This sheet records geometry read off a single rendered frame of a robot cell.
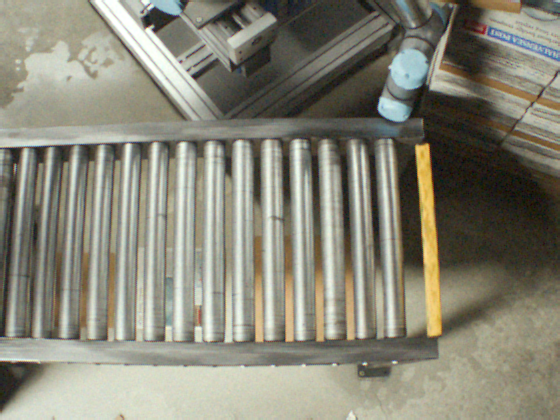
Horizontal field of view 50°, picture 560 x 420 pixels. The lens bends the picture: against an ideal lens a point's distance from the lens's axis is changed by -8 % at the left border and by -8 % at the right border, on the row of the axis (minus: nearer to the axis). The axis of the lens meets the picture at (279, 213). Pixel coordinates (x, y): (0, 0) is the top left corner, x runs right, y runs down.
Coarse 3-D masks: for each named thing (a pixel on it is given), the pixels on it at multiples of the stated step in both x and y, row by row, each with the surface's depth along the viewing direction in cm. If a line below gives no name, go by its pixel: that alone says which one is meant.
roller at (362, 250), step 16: (352, 144) 145; (352, 160) 144; (368, 160) 145; (352, 176) 143; (368, 176) 143; (352, 192) 142; (368, 192) 142; (352, 208) 141; (368, 208) 141; (352, 224) 141; (368, 224) 140; (352, 240) 140; (368, 240) 139; (352, 256) 139; (368, 256) 138; (352, 272) 139; (368, 272) 137; (368, 288) 136; (368, 304) 135; (368, 320) 134; (368, 336) 133
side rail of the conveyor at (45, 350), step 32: (0, 352) 132; (32, 352) 132; (64, 352) 132; (96, 352) 132; (128, 352) 132; (160, 352) 132; (192, 352) 132; (224, 352) 132; (256, 352) 132; (288, 352) 132; (320, 352) 132; (352, 352) 132; (384, 352) 132; (416, 352) 132
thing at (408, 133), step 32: (32, 128) 146; (64, 128) 146; (96, 128) 146; (128, 128) 146; (160, 128) 146; (192, 128) 145; (224, 128) 145; (256, 128) 145; (288, 128) 145; (320, 128) 145; (352, 128) 145; (384, 128) 145; (416, 128) 145; (64, 160) 155
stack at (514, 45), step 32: (544, 0) 152; (480, 32) 149; (512, 32) 149; (544, 32) 149; (448, 64) 168; (480, 64) 161; (512, 64) 155; (544, 64) 149; (448, 96) 183; (480, 96) 176; (512, 96) 169; (544, 96) 164; (448, 128) 204; (480, 128) 195; (544, 128) 178; (448, 160) 226; (480, 160) 216; (512, 160) 206; (544, 160) 199; (544, 192) 221
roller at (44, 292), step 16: (48, 160) 144; (48, 176) 143; (48, 192) 142; (48, 208) 141; (48, 224) 140; (48, 240) 139; (48, 256) 138; (48, 272) 137; (48, 288) 137; (48, 304) 136; (32, 320) 135; (48, 320) 135; (32, 336) 134; (48, 336) 134
